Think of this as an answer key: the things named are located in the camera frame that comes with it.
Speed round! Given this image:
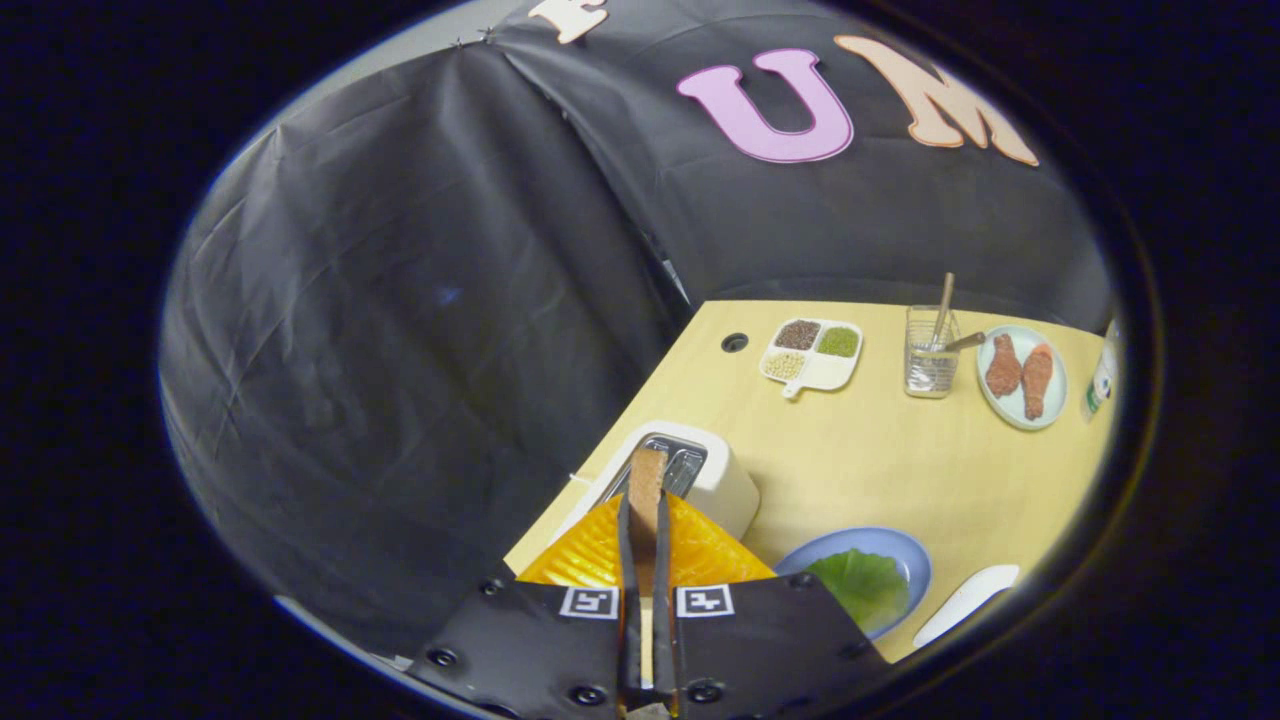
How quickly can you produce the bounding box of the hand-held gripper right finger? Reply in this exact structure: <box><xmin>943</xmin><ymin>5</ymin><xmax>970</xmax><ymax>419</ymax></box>
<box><xmin>652</xmin><ymin>490</ymin><xmax>891</xmax><ymax>720</ymax></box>

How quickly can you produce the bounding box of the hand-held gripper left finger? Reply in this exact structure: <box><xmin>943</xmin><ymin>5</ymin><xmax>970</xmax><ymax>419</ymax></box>
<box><xmin>405</xmin><ymin>490</ymin><xmax>641</xmax><ymax>720</ymax></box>

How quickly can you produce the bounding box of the green lettuce leaf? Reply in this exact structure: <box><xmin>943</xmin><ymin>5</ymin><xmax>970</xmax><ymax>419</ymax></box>
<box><xmin>805</xmin><ymin>548</ymin><xmax>911</xmax><ymax>633</ymax></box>

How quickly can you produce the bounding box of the plain bread slice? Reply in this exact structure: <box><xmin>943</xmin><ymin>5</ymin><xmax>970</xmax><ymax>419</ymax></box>
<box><xmin>627</xmin><ymin>447</ymin><xmax>669</xmax><ymax>691</ymax></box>

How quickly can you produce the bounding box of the white toaster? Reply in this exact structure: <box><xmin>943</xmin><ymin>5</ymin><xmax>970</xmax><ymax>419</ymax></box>
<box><xmin>555</xmin><ymin>421</ymin><xmax>761</xmax><ymax>546</ymax></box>

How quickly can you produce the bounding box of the blue round plate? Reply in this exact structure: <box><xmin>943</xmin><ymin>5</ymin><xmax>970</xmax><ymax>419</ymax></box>
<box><xmin>773</xmin><ymin>527</ymin><xmax>933</xmax><ymax>641</ymax></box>

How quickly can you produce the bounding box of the white square plate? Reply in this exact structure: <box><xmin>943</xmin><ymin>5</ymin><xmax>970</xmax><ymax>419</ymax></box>
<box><xmin>912</xmin><ymin>564</ymin><xmax>1021</xmax><ymax>649</ymax></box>

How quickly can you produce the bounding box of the white divided seasoning tray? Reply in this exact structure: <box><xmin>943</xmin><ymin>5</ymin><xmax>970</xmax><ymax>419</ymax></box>
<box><xmin>757</xmin><ymin>317</ymin><xmax>864</xmax><ymax>401</ymax></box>

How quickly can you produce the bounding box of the brown meat patty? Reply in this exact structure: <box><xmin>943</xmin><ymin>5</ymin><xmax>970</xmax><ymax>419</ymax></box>
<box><xmin>985</xmin><ymin>333</ymin><xmax>1023</xmax><ymax>399</ymax></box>
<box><xmin>1021</xmin><ymin>344</ymin><xmax>1055</xmax><ymax>421</ymax></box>

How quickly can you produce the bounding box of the black backdrop cloth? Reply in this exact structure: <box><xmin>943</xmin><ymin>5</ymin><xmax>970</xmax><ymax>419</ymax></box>
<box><xmin>158</xmin><ymin>0</ymin><xmax>1116</xmax><ymax>661</ymax></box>

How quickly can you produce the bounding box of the pale green plate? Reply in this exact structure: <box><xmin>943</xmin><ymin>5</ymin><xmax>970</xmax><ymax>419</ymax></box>
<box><xmin>976</xmin><ymin>325</ymin><xmax>1069</xmax><ymax>432</ymax></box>

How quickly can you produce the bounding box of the clear water bottle green cap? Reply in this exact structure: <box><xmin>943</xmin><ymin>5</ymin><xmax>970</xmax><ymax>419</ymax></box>
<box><xmin>1080</xmin><ymin>318</ymin><xmax>1123</xmax><ymax>423</ymax></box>

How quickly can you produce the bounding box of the wire mesh utensil holder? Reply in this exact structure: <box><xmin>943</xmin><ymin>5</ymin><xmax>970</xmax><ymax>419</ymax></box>
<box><xmin>904</xmin><ymin>305</ymin><xmax>963</xmax><ymax>400</ymax></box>

